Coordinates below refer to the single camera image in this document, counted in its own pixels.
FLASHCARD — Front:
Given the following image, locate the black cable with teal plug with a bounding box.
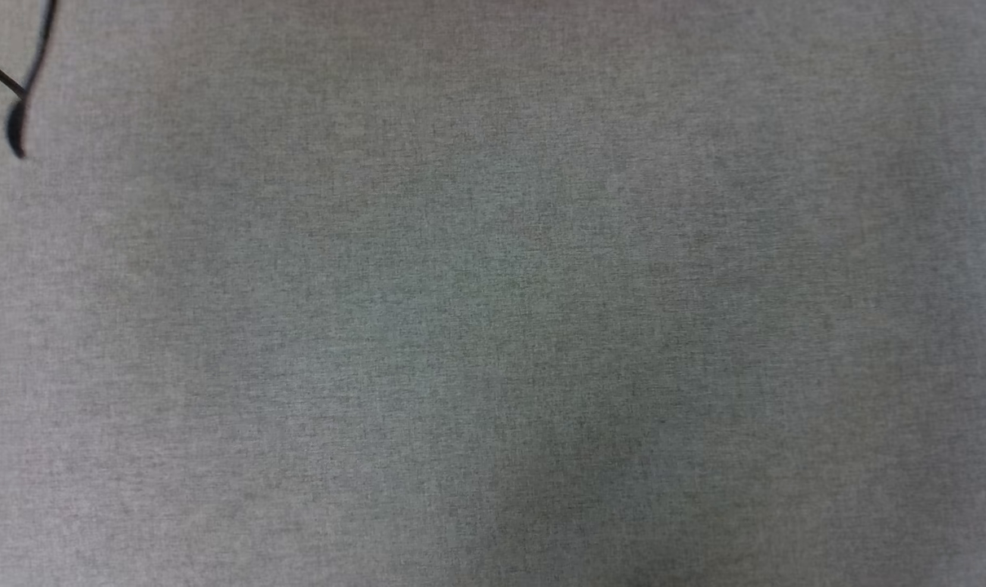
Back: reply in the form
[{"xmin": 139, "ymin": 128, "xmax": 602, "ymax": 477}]
[{"xmin": 0, "ymin": 0, "xmax": 59, "ymax": 160}]

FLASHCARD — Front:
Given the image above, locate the grey fabric sofa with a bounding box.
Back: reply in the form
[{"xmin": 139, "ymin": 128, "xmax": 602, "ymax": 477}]
[{"xmin": 0, "ymin": 0, "xmax": 986, "ymax": 587}]

